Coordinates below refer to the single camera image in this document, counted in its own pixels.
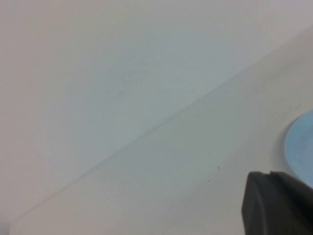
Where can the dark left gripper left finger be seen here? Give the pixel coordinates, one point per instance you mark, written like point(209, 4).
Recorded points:
point(261, 208)

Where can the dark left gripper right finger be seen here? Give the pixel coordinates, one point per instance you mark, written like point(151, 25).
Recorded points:
point(297, 205)

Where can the light blue round plate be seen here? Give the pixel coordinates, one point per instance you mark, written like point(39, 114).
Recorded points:
point(300, 147)

